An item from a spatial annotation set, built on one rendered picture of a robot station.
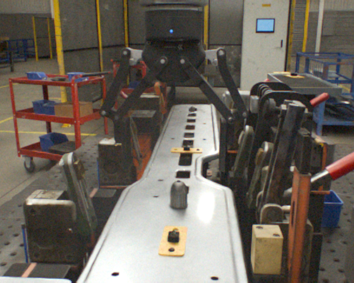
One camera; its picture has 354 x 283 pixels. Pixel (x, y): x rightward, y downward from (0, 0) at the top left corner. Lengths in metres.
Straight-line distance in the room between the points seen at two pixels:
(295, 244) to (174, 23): 0.30
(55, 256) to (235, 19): 8.00
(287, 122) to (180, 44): 0.17
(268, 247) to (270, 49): 7.28
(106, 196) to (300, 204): 0.44
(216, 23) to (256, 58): 1.32
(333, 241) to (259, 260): 0.79
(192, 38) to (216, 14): 8.03
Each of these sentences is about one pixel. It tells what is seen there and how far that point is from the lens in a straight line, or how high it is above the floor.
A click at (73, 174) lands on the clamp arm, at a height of 1.09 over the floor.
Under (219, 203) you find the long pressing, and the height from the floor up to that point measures 1.00.
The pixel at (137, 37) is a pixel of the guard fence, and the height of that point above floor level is 1.20.
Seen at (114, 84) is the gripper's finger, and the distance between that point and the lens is 0.53.
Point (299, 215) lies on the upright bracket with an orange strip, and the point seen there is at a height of 1.11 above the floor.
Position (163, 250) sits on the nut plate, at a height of 1.00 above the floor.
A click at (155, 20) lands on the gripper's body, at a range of 0.49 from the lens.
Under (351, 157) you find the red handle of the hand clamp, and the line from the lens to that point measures 0.58.
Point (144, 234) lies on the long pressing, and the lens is 0.63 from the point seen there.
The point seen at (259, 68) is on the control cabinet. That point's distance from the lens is 7.73.
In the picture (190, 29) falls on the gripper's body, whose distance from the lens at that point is 0.49.
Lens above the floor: 1.31
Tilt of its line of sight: 16 degrees down
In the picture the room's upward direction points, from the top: straight up
